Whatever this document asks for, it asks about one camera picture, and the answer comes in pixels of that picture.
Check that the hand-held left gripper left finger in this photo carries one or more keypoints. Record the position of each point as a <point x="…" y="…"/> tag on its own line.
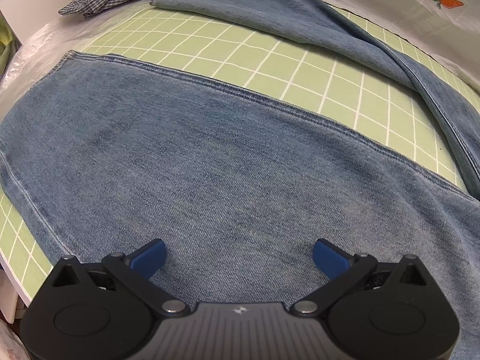
<point x="150" y="258"/>

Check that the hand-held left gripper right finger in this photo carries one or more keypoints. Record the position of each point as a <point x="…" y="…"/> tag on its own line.
<point x="330" y="259"/>

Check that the blue denim jeans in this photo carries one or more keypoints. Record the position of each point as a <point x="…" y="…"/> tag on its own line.
<point x="187" y="157"/>

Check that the clear plastic sheet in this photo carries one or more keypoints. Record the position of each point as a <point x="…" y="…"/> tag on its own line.
<point x="33" y="45"/>

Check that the green cloth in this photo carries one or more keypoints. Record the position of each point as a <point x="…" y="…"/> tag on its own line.
<point x="5" y="45"/>

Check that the carrot printed grey sheet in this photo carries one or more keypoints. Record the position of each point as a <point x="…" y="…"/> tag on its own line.
<point x="431" y="18"/>

